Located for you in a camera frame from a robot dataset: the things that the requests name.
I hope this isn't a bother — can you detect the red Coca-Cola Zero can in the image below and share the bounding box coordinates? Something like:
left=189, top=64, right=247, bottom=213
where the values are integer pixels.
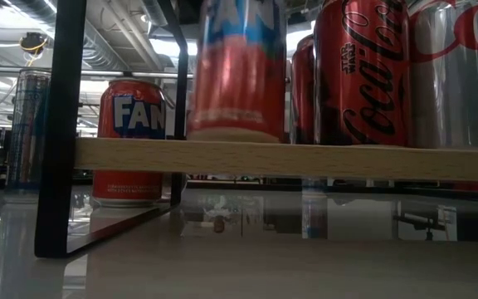
left=312, top=0, right=412, bottom=147

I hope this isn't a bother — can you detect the black round ceiling fixture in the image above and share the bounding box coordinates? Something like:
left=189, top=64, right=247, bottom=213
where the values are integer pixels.
left=19, top=32, right=49, bottom=56

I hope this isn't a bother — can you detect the red soda can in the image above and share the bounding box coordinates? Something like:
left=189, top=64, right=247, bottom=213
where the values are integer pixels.
left=290, top=34, right=317, bottom=145

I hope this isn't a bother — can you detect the long ceiling light strip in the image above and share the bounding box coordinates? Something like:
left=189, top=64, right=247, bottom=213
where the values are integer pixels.
left=0, top=65, right=194, bottom=81

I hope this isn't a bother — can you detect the wooden shelf with black frame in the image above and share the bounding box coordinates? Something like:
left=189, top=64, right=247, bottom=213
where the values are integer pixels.
left=33, top=0, right=478, bottom=259

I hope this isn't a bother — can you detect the red Fanta can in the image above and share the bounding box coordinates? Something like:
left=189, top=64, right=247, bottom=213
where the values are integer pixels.
left=185, top=0, right=289, bottom=145
left=91, top=78, right=168, bottom=208

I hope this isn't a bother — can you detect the bright ceiling light panel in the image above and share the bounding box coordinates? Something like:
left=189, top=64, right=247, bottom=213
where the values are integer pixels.
left=149, top=24, right=315, bottom=58

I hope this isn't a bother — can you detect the silver Diet Coke can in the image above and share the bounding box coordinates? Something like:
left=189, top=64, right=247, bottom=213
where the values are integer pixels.
left=407, top=0, right=478, bottom=150

